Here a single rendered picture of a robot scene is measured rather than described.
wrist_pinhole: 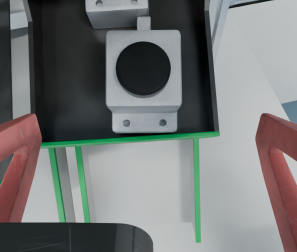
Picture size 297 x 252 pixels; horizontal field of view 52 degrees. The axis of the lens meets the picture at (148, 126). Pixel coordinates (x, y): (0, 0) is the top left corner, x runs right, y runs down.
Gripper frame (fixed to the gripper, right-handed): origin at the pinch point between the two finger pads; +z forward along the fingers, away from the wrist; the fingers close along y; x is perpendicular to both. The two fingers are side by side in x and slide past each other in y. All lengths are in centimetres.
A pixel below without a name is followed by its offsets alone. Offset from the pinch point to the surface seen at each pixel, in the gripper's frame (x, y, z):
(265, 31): 25, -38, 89
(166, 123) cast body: 3.9, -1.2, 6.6
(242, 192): 33.8, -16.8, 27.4
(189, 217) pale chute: 24.7, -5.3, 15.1
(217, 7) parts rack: 0.1, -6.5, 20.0
